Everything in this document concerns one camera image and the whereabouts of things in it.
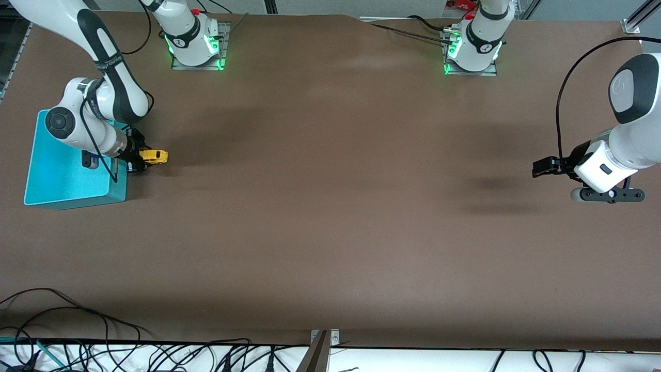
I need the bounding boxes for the teal cable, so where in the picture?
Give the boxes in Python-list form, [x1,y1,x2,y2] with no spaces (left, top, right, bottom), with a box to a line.
[0,336,69,369]

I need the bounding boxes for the dark grey metal bar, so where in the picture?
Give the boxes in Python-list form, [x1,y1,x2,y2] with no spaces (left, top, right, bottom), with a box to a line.
[296,331,331,372]

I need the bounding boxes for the aluminium frame profile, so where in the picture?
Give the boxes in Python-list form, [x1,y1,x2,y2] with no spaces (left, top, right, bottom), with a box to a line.
[622,0,661,35]
[0,21,35,104]

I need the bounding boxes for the aluminium frame struts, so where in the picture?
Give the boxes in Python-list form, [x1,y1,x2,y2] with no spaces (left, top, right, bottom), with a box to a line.
[515,0,544,21]

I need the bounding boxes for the thin black table cable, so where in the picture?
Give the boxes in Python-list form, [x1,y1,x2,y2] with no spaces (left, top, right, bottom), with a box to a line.
[360,22,452,45]

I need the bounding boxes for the small metal bracket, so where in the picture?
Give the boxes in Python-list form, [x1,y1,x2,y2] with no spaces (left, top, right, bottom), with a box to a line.
[310,329,341,346]

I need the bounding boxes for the white lower shelf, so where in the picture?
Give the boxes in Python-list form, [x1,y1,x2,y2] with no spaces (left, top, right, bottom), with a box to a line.
[0,339,661,372]

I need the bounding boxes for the teal plastic bin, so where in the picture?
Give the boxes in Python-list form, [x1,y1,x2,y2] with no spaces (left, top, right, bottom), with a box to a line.
[23,108,129,211]

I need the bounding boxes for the thin grey cable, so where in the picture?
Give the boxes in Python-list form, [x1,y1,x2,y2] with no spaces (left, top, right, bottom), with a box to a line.
[226,12,249,38]

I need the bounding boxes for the yellow beetle toy car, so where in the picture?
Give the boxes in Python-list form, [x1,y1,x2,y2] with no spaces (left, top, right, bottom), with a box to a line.
[138,148,169,166]

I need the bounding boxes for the long black looped cable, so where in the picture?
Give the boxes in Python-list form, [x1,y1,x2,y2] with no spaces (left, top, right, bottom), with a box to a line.
[0,287,153,343]

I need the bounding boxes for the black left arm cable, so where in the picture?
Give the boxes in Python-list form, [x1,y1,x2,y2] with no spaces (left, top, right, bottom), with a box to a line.
[555,35,644,162]

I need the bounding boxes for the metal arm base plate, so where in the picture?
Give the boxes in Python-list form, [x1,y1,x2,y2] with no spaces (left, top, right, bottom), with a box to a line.
[440,25,499,77]
[170,21,231,71]

